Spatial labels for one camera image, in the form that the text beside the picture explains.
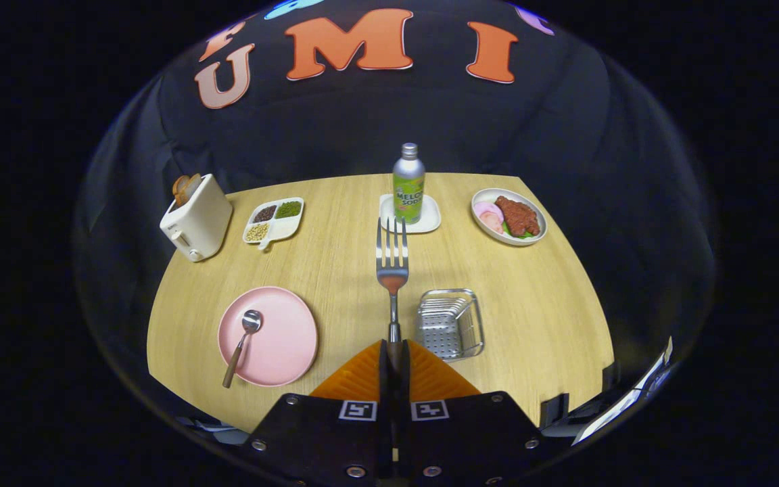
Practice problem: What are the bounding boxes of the metal spoon wooden handle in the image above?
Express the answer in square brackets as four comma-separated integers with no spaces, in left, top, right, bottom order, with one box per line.
[222,309,263,389]

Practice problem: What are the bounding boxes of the pink round plate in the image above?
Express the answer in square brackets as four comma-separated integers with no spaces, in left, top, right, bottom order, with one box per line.
[218,286,318,388]

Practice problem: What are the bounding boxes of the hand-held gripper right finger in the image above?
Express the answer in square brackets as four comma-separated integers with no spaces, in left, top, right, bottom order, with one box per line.
[396,340,556,487]

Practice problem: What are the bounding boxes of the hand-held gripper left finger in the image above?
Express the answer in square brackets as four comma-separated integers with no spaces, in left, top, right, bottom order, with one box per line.
[244,340,397,487]

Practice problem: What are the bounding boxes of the pink ham slices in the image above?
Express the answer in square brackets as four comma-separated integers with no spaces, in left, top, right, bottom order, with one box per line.
[474,201,505,235]

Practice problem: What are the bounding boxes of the green label metal bottle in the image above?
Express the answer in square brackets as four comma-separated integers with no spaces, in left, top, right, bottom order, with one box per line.
[392,143,426,225]

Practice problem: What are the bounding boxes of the white divided snack dish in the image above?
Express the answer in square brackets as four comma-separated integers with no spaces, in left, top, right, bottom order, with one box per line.
[243,197,305,252]

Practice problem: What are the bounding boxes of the cream white toaster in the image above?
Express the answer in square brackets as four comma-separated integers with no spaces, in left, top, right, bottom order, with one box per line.
[160,174,234,262]

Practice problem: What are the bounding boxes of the perforated metal basket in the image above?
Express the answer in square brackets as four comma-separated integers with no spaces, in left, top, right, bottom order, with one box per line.
[415,288,486,362]

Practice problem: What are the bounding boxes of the small white square tray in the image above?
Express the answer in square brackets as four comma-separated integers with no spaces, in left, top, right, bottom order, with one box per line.
[379,193,442,235]

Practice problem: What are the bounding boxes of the red-brown meat piece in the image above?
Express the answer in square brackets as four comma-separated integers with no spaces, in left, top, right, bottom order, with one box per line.
[495,195,541,237]

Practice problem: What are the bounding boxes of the metal fork wooden handle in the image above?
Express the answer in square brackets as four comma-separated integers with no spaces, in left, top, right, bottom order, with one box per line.
[375,216,409,373]

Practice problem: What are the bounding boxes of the white oval plate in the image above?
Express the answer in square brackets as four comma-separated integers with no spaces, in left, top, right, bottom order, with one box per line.
[471,188,548,246]

